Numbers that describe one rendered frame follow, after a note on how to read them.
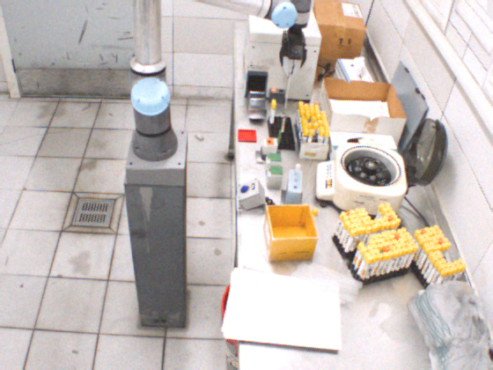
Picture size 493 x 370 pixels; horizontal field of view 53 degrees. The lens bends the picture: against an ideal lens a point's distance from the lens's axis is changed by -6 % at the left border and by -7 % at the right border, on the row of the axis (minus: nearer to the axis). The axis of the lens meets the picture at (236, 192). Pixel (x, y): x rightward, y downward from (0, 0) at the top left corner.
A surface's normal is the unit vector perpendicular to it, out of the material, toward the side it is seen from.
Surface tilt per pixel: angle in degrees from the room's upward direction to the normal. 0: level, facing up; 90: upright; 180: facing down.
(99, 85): 90
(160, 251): 90
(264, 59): 90
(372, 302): 0
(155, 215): 90
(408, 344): 0
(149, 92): 9
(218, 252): 0
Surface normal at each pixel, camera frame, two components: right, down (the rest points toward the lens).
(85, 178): 0.07, -0.72
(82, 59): 0.01, 0.69
